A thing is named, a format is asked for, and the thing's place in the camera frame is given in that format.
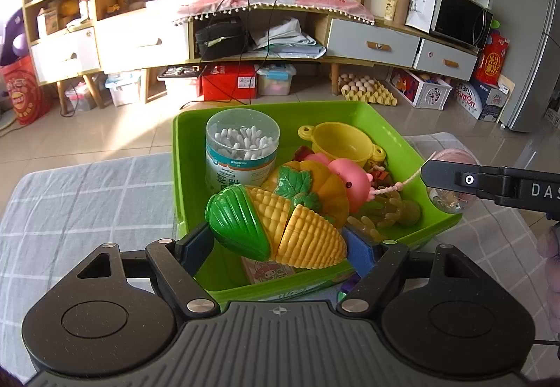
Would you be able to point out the pink pig toy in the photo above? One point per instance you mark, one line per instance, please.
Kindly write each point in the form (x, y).
(354, 183)

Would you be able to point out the toy corn cob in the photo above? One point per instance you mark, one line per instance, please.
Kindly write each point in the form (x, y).
(280, 225)

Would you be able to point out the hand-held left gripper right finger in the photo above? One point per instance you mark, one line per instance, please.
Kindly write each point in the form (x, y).
(361, 253)

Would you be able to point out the green plastic box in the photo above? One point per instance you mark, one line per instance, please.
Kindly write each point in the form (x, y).
(188, 159)

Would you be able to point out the white printed crate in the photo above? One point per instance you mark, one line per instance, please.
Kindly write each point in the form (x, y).
(420, 89)

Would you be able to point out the yellow egg tray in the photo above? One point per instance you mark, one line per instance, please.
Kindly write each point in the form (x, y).
(367, 91)

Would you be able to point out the beige octopus toy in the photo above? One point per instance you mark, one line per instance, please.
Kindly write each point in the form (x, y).
(402, 212)

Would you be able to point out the small pink card box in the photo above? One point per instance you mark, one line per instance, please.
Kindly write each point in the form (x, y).
(267, 271)

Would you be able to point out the clear storage box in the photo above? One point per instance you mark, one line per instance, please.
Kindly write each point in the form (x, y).
(123, 90)
(275, 80)

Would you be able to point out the red gift box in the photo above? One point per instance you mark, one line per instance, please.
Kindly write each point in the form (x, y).
(492, 61)

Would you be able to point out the clear capsule ball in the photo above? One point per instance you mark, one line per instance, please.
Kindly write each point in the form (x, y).
(453, 201)

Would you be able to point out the red shopping bag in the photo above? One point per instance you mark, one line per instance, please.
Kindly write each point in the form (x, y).
(22, 93)

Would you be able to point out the black bag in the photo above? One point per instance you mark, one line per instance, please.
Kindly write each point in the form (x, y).
(221, 39)

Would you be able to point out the blue white carton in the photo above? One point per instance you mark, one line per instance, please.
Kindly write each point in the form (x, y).
(477, 100)

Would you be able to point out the beige hand-shaped toy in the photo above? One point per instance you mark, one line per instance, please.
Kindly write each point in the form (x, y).
(367, 229)

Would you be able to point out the purple toy grapes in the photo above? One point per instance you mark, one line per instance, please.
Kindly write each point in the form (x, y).
(349, 288)

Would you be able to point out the person's right hand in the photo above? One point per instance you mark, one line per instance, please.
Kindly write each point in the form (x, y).
(551, 242)

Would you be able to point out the black microwave oven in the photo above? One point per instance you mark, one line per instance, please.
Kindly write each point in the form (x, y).
(459, 17)

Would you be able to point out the grey cabinet drawer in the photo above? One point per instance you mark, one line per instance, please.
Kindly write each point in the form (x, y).
(372, 45)
(446, 61)

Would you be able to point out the wooden low cabinet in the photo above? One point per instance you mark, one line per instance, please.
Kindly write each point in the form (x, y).
(319, 34)

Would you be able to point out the yellow toy pot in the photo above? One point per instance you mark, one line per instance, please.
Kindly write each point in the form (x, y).
(341, 144)

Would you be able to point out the pile of papers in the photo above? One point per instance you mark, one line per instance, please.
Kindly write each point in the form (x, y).
(284, 39)

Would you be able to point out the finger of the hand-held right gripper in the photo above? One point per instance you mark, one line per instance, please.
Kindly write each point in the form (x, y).
(442, 177)

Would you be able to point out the silver refrigerator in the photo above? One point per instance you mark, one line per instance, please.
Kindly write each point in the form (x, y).
(525, 63)

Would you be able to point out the cotton swab jar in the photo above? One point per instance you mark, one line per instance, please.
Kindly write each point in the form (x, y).
(240, 155)

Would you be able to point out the orange toy pumpkin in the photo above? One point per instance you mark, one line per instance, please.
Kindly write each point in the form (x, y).
(330, 192)

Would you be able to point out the small orange toy figure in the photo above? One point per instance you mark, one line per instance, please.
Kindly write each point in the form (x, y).
(378, 173)

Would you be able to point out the red flat box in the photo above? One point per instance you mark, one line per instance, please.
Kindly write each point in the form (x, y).
(227, 82)

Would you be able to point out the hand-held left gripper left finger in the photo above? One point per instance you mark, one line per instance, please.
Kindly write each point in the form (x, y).
(192, 247)

